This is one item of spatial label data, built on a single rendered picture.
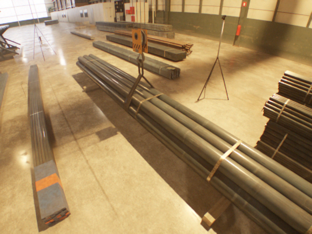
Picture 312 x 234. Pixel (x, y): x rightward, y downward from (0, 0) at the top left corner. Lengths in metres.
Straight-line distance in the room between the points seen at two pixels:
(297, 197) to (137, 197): 1.49
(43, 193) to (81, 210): 0.45
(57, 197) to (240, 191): 1.76
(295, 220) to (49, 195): 2.20
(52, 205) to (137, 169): 1.02
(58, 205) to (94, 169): 0.63
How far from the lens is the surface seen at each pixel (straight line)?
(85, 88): 4.11
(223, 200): 1.90
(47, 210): 1.96
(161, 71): 4.54
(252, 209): 1.61
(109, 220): 1.87
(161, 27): 10.25
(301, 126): 2.35
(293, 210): 1.59
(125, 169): 2.14
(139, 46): 2.28
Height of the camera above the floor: 1.71
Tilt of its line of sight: 36 degrees down
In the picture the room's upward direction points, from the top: straight up
